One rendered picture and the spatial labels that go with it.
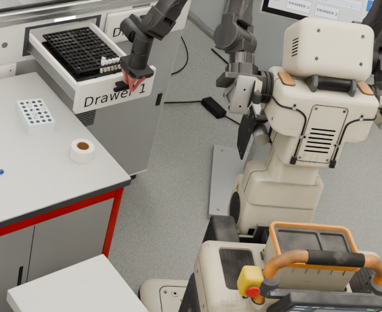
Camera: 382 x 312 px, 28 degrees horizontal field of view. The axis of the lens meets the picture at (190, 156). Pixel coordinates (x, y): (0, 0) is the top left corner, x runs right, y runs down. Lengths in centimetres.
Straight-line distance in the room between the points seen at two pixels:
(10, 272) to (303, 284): 85
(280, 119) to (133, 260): 128
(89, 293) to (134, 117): 130
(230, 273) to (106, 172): 52
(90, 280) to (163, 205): 142
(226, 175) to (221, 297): 164
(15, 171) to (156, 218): 117
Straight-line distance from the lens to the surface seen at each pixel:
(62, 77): 248
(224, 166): 364
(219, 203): 344
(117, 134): 316
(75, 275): 202
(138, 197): 340
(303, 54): 201
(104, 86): 242
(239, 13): 213
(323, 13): 300
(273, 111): 205
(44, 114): 244
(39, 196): 221
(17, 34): 259
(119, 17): 276
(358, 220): 370
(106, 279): 203
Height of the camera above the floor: 228
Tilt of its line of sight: 38 degrees down
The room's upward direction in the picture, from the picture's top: 16 degrees clockwise
